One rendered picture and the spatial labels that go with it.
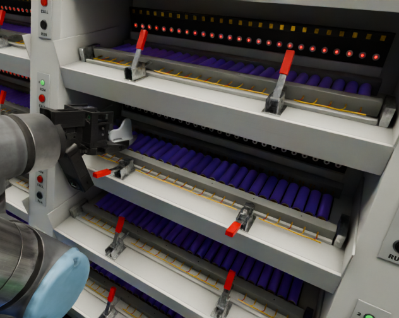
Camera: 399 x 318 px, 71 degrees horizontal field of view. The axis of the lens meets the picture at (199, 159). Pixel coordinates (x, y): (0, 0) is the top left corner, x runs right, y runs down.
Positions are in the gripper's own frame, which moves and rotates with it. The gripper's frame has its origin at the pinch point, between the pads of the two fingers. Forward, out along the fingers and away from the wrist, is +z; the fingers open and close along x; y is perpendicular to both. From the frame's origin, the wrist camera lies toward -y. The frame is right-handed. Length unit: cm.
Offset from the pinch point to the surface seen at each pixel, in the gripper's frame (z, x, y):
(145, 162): -3.7, -8.6, -2.5
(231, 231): -13.8, -31.9, -3.6
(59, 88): -7.7, 12.8, 8.4
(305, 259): -8.3, -42.5, -6.5
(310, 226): -3.9, -41.8, -3.2
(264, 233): -6.6, -35.6, -5.9
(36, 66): -7.7, 20.1, 11.8
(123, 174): -7.2, -6.1, -5.1
